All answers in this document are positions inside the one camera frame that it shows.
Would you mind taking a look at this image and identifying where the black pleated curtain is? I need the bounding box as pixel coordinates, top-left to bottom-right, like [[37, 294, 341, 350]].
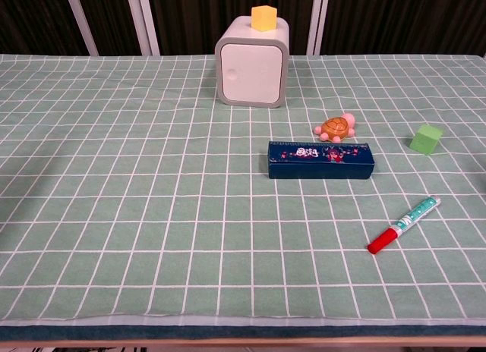
[[0, 0, 486, 57]]

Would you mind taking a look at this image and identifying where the orange pink turtle toy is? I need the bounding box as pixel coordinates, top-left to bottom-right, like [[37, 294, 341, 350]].
[[313, 112, 357, 143]]

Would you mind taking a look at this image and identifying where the blue felt underlay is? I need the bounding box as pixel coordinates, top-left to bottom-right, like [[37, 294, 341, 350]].
[[0, 323, 486, 341]]

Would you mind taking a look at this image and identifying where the silver slotted metal rail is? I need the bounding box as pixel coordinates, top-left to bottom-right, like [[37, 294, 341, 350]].
[[63, 0, 99, 57]]

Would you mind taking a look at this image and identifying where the green foam cube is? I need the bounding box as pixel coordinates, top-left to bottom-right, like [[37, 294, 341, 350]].
[[409, 123, 445, 156]]

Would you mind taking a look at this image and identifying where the white cube cabinet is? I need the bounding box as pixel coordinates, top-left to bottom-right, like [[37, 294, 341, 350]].
[[214, 14, 290, 109]]

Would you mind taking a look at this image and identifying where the green checked tablecloth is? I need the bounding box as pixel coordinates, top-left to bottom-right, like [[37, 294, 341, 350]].
[[0, 54, 486, 327]]

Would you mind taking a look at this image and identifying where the blue glasses case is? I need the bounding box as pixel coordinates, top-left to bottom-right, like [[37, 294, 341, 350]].
[[267, 140, 376, 181]]

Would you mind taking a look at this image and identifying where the red capped green marker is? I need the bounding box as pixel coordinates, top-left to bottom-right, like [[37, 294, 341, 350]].
[[367, 195, 442, 255]]

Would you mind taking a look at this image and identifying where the yellow hexagonal block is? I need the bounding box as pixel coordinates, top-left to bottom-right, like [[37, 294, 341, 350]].
[[251, 5, 278, 33]]

